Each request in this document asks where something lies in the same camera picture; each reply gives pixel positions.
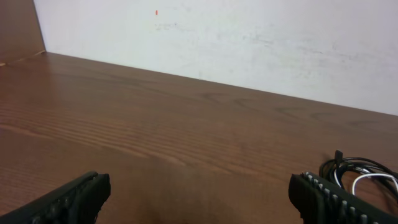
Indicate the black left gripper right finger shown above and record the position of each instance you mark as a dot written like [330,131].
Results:
[321,202]

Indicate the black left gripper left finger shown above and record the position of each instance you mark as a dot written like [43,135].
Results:
[77,202]

